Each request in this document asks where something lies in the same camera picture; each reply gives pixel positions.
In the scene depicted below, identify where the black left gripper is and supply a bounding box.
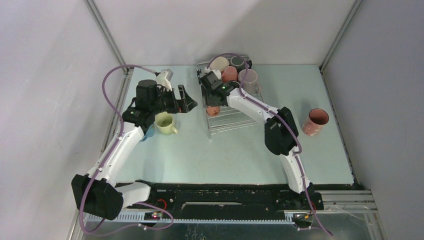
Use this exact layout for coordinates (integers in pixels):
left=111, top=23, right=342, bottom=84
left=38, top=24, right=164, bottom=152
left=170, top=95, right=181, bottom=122
left=150, top=85, right=197, bottom=116

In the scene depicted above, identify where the light green mug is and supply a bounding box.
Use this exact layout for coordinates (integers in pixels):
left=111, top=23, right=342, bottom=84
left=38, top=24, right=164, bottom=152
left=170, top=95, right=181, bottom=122
left=154, top=112, right=178, bottom=135

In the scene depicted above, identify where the light blue mug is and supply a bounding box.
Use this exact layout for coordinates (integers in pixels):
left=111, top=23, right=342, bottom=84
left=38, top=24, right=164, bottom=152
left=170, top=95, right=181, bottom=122
left=140, top=124, right=155, bottom=142

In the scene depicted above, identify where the pink patterned mug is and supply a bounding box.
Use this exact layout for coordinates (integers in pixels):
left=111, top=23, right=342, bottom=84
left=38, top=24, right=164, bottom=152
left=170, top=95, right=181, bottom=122
left=301, top=108, right=330, bottom=137

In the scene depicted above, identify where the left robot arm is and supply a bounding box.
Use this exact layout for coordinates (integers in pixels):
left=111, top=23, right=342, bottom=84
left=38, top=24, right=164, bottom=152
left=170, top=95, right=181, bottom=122
left=71, top=79, right=198, bottom=220

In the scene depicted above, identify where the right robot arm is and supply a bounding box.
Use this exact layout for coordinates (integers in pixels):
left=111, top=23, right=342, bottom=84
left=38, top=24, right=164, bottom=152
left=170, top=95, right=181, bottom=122
left=199, top=70, right=311, bottom=209

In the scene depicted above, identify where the clear acrylic dish rack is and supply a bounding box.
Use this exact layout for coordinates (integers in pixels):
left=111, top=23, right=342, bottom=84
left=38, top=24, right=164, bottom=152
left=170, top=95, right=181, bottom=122
left=195, top=54, right=264, bottom=140

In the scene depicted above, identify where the small salmon pink mug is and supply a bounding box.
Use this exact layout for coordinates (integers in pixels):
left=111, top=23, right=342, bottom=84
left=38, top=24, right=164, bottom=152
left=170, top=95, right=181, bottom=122
left=206, top=106, right=221, bottom=117

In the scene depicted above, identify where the pink ribbed mug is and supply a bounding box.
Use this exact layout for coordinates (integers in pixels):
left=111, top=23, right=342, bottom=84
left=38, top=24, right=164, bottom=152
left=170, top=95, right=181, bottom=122
left=221, top=66, right=238, bottom=83

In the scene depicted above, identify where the cream beige mug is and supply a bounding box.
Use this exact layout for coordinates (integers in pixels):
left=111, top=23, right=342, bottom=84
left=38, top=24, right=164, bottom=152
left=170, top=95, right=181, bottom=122
left=209, top=56, right=230, bottom=73

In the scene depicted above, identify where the mauve grey mug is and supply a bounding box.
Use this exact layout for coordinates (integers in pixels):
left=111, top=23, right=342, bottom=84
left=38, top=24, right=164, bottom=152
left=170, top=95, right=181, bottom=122
left=237, top=69, right=260, bottom=95

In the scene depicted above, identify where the dark grey mug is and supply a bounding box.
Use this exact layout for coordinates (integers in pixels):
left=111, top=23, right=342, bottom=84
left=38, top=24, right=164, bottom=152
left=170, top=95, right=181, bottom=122
left=229, top=56, right=246, bottom=72

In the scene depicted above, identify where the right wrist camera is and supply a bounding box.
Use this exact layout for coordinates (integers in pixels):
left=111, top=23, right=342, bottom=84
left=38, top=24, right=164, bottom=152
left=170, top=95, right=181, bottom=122
left=204, top=67, right=222, bottom=80

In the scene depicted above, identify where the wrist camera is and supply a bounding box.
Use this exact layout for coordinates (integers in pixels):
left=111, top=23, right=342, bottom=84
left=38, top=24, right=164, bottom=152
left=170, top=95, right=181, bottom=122
left=155, top=69, right=174, bottom=91
left=204, top=67, right=222, bottom=80

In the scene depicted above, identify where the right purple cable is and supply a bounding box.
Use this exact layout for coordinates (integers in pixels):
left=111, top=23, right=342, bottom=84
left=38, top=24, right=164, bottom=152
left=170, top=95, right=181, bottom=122
left=204, top=52, right=334, bottom=237

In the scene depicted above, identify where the purple cable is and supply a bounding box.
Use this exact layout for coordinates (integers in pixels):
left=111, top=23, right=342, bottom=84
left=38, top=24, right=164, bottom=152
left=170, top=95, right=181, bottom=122
left=204, top=52, right=334, bottom=237
left=78, top=64, right=175, bottom=237

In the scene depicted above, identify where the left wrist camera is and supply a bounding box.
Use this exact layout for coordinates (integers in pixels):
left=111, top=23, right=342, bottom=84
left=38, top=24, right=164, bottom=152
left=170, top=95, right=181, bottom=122
left=155, top=69, right=174, bottom=91

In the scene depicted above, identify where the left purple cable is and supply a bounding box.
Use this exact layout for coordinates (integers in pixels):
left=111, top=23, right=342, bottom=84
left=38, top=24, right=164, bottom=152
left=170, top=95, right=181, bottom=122
left=78, top=64, right=175, bottom=237

